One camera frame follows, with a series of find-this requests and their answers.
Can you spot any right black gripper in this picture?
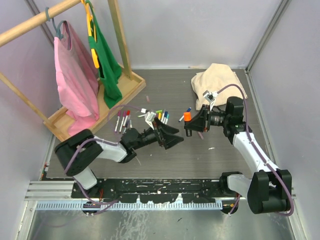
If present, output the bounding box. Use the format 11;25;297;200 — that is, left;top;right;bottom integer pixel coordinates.
184;104;230;133

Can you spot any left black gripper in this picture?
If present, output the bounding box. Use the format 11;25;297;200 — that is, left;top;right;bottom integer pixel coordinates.
131;116;183;150

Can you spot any pink pen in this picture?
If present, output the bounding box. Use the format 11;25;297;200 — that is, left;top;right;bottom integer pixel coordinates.
197;132;204;140

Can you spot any orange black highlighter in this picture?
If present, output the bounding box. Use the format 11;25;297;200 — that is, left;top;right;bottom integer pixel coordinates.
184;112;192;137

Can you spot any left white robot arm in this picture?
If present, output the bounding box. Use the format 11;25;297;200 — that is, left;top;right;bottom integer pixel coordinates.
54;117;184;198

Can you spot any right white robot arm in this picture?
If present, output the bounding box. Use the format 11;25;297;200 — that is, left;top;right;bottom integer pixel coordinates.
183;96;294;217

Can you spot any blue cap white marker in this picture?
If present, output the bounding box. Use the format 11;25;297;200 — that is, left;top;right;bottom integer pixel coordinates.
178;107;192;123

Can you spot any teal cap marker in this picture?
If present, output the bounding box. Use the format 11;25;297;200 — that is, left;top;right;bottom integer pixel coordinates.
164;113;170;125

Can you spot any dark purple marker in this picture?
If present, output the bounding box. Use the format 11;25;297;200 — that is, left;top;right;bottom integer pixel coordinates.
123;117;130;133

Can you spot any red cap marker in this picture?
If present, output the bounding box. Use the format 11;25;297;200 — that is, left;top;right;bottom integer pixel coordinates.
122;110;130;129

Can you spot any beige cloth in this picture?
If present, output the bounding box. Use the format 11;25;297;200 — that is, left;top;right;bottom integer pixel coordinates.
191;63;248;111

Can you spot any green shirt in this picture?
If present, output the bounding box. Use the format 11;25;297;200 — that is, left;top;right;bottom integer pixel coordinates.
85;0;123;109

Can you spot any pink shirt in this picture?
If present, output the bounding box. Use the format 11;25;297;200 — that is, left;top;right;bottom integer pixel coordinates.
54;20;100;136

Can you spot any wooden clothes rack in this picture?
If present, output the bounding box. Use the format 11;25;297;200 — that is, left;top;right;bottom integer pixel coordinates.
0;0;146;141

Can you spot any yellow clothes hanger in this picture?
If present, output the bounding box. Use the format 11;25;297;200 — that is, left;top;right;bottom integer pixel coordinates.
81;0;100;69

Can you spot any grey clothes hanger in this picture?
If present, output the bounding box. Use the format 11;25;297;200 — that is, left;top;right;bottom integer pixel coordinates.
44;6;70;41

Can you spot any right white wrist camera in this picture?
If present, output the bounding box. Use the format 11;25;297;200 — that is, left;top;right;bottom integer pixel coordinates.
203;90;218;111

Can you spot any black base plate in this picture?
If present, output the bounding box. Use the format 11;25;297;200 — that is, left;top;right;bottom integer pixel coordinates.
85;178;238;204

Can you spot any slotted cable duct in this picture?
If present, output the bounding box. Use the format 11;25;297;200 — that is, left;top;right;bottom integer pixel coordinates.
35;199;223;211

